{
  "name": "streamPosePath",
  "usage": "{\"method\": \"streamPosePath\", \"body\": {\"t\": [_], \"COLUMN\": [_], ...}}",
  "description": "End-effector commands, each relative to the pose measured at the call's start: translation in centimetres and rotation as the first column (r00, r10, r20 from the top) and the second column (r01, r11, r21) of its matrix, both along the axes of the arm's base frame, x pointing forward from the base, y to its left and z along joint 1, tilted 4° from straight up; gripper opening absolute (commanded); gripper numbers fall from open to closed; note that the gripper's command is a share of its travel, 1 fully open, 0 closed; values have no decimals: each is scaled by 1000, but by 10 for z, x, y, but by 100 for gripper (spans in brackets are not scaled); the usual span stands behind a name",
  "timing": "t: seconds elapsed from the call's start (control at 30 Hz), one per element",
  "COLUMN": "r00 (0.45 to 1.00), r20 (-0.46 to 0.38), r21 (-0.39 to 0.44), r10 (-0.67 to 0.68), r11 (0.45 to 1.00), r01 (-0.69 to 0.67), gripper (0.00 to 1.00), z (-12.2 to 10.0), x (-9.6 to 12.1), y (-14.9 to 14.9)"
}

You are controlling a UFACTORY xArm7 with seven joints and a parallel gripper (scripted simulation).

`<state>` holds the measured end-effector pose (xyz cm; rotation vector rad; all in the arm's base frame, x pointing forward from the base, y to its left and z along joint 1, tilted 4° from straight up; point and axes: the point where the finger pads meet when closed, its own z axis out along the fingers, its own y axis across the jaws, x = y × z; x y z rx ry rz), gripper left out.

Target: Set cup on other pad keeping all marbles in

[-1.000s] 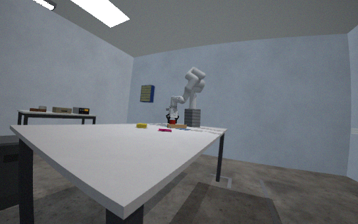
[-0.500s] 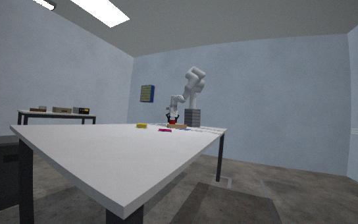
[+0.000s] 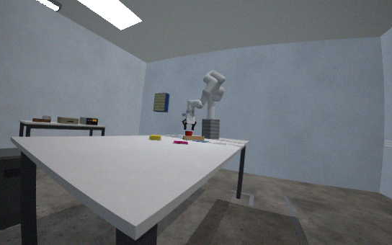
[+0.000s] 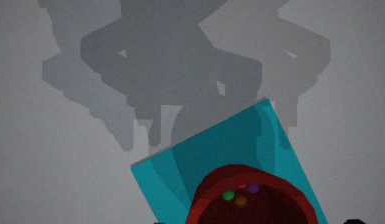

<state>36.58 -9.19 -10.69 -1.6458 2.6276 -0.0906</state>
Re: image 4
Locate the green marble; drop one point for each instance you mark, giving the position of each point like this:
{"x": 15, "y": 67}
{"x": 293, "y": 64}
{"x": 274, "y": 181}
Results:
{"x": 228, "y": 194}

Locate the small orange marble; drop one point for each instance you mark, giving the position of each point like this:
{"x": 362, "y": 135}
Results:
{"x": 240, "y": 201}

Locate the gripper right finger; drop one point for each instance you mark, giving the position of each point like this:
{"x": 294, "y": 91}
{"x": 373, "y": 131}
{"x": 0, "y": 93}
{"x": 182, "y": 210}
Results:
{"x": 354, "y": 221}

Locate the dark red cup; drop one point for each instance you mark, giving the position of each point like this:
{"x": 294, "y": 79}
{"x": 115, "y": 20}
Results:
{"x": 281, "y": 203}

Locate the purple marble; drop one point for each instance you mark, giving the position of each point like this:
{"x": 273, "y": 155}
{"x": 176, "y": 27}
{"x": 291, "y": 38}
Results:
{"x": 252, "y": 188}

